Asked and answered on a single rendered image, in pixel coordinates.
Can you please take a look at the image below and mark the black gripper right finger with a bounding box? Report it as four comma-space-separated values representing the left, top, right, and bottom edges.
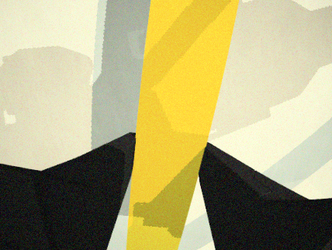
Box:
199, 141, 332, 250

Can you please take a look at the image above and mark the yellow rectangular bar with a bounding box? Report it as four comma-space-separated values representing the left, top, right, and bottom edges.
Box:
126, 0, 239, 250

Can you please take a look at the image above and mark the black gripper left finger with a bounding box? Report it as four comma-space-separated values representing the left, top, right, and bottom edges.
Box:
0, 134, 136, 250

